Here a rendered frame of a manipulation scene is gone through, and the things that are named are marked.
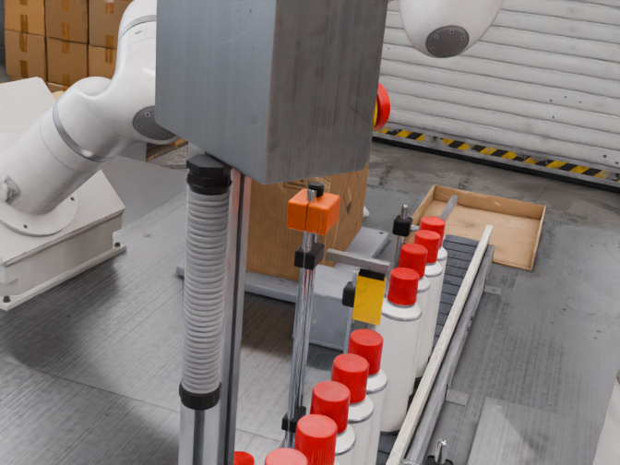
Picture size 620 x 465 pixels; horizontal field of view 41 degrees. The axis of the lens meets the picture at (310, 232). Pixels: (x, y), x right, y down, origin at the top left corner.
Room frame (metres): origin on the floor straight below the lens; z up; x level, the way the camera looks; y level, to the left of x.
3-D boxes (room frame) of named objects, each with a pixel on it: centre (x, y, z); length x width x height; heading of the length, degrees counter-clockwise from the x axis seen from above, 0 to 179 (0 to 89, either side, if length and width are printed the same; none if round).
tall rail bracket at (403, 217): (1.32, -0.18, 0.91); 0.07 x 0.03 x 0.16; 73
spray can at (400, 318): (0.85, -0.11, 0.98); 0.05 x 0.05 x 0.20
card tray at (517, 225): (1.66, -0.36, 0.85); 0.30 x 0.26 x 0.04; 163
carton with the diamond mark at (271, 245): (1.45, 0.05, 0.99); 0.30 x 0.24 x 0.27; 165
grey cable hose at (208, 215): (0.58, 0.08, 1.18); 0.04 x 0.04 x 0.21
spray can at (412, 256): (0.93, -0.13, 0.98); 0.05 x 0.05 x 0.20
